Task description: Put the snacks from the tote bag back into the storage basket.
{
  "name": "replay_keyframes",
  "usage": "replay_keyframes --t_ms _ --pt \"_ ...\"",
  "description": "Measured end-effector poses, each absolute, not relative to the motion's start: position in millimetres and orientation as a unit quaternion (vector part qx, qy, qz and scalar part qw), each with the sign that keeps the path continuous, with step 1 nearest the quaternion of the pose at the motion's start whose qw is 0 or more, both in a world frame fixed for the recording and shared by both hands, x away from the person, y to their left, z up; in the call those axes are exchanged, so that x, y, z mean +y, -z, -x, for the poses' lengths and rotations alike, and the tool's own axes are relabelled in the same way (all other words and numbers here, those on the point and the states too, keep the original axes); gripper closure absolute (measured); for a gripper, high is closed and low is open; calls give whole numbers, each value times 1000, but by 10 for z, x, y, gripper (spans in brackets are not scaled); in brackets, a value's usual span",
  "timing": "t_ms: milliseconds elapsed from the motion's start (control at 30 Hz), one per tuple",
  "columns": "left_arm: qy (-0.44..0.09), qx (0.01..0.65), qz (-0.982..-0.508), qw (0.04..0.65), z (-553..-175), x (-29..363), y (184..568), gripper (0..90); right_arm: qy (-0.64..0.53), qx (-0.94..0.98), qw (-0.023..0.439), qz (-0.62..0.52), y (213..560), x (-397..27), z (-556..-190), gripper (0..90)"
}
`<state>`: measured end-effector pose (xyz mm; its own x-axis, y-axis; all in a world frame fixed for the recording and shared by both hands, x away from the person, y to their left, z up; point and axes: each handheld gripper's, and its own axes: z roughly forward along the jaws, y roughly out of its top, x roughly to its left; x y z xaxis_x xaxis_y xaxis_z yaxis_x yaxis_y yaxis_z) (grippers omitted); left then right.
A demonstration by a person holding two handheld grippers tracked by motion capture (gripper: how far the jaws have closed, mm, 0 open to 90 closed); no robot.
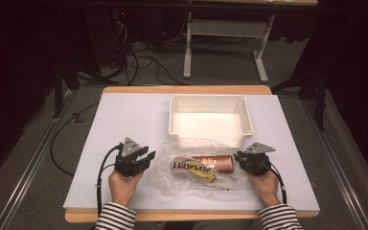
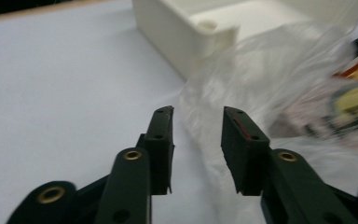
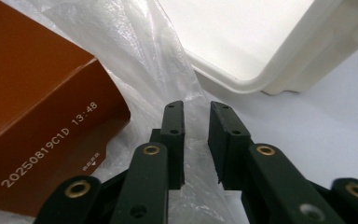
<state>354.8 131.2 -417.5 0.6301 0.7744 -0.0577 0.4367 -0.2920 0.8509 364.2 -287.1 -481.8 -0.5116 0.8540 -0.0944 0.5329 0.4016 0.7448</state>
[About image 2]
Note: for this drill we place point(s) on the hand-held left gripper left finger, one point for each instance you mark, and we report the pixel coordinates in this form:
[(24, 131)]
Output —
[(161, 149)]

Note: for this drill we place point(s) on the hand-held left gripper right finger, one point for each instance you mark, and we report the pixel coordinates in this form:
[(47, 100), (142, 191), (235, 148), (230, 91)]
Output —
[(245, 161)]

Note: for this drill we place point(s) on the clear plastic bag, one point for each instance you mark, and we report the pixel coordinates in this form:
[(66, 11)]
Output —
[(261, 77)]

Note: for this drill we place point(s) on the white plastic bin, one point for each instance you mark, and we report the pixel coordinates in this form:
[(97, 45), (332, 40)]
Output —
[(174, 34)]

